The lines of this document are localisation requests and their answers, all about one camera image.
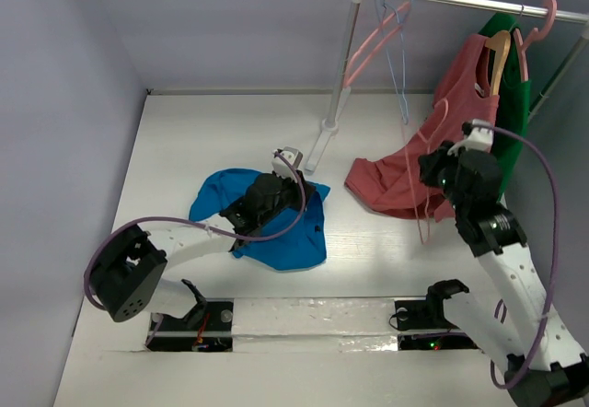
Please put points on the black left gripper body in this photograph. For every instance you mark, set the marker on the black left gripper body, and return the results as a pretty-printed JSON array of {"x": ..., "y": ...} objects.
[{"x": 289, "y": 197}]

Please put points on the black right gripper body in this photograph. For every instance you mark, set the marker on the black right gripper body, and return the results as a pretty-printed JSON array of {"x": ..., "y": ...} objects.
[{"x": 430, "y": 170}]

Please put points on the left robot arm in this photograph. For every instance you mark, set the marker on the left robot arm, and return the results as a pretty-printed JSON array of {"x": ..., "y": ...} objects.
[{"x": 125, "y": 276}]

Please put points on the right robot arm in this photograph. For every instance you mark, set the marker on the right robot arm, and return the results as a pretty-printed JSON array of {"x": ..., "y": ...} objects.
[{"x": 541, "y": 363}]

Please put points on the pink t shirt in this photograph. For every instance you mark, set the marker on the pink t shirt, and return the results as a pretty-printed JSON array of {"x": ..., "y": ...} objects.
[{"x": 391, "y": 185}]

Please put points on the green t shirt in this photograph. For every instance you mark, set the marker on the green t shirt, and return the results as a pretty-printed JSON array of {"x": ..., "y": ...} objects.
[{"x": 513, "y": 110}]

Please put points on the thick pink plastic hanger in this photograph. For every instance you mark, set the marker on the thick pink plastic hanger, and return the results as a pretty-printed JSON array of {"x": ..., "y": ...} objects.
[{"x": 535, "y": 34}]

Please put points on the wooden hanger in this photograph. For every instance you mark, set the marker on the wooden hanger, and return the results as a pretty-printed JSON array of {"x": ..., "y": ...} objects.
[{"x": 500, "y": 44}]

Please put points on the pink hanger on rack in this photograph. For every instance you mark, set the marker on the pink hanger on rack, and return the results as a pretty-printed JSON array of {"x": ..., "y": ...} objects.
[{"x": 390, "y": 24}]

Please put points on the white clothes rack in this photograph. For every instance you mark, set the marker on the white clothes rack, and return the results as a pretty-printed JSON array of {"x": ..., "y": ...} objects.
[{"x": 330, "y": 124}]

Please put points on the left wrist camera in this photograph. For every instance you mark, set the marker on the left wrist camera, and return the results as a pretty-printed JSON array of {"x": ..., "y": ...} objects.
[{"x": 285, "y": 162}]

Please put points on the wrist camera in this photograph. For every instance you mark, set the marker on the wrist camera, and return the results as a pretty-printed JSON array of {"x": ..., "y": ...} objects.
[
  {"x": 285, "y": 162},
  {"x": 477, "y": 135}
]

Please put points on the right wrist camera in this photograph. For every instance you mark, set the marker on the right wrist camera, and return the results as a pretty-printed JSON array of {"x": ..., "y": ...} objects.
[{"x": 477, "y": 135}]

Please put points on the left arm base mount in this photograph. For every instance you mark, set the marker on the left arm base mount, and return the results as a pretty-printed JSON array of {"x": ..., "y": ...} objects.
[{"x": 206, "y": 328}]

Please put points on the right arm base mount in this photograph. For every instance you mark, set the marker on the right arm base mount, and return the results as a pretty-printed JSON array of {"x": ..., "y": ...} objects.
[{"x": 419, "y": 330}]

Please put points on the blue wire hanger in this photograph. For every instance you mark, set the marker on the blue wire hanger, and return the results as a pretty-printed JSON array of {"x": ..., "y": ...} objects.
[{"x": 395, "y": 50}]

